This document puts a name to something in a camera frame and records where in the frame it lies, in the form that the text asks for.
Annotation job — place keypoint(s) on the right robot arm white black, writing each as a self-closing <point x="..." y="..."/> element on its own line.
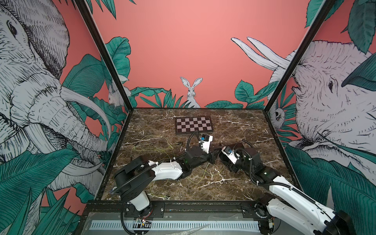
<point x="284" y="201"/>

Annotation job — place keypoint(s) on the chessboard brown and pink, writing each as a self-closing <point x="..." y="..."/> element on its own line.
<point x="188" y="125"/>

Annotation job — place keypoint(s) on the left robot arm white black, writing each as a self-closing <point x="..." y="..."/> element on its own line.
<point x="132" y="180"/>

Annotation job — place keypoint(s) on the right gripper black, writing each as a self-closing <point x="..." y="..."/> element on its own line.
<point x="230" y="165"/>

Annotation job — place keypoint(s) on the black front rail frame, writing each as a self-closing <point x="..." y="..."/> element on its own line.
<point x="160" y="208"/>

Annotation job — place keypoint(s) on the right black corner post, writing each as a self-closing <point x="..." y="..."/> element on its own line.
<point x="320" y="16"/>

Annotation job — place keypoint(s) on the white slotted cable duct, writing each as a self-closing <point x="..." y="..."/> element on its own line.
<point x="244" y="226"/>

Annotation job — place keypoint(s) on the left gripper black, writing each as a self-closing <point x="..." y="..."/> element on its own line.
<point x="212" y="157"/>

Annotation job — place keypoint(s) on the far black smartphone blue edge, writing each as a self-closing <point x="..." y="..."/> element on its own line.
<point x="235" y="146"/>

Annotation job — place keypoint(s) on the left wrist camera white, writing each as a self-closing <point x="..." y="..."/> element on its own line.
<point x="204" y="143"/>

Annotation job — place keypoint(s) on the left black corner post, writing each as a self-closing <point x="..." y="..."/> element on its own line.
<point x="90" y="23"/>

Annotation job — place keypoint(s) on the black corner post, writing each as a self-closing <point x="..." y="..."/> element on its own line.
<point x="90" y="23"/>
<point x="320" y="16"/>

